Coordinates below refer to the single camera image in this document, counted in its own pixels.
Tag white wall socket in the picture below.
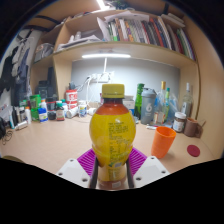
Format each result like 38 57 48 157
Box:
89 72 114 84

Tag dark bottle with red label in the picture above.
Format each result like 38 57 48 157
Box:
55 100 66 122

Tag green glass bottle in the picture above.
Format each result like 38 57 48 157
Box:
134 83 146 120

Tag small white jar blue label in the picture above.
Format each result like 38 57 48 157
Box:
78 100 88 118

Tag yellow-labelled drink bottle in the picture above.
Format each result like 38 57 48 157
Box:
88 83 137 191

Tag hanging dark clothes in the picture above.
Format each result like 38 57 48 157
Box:
0 33 33 108

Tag green plastic container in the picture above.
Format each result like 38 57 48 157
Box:
29 94 43 121

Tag brown jar with white lid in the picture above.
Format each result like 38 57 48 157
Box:
172 111 187 134

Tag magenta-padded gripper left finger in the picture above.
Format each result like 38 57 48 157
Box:
55 148 100 189

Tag wooden shelf unit with books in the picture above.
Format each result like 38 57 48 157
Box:
29 8 201 101

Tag brown mug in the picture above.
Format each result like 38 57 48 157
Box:
183 117 204 139

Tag white plastic bottle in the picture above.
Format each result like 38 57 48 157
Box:
24 106 33 125

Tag orange plastic cup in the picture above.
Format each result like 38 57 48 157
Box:
150 125 177 160

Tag red and white canister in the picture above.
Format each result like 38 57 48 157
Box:
65 89 79 109

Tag white light bar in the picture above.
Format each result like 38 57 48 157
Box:
81 53 132 60

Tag grey shaker bottle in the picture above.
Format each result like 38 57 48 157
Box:
140 87 158 126

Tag tall clear glass bottle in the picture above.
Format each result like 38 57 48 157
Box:
180 82 195 118

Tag clear bottle with yellow cap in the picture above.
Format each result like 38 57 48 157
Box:
153 80 168 125

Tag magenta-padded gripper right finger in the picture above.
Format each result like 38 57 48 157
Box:
125 147 171 189

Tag black coiled cable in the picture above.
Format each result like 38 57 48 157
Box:
0 128 14 144

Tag flat round red coaster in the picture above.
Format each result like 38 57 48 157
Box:
186 144 201 158

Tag black bag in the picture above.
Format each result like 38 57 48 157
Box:
34 79 58 101

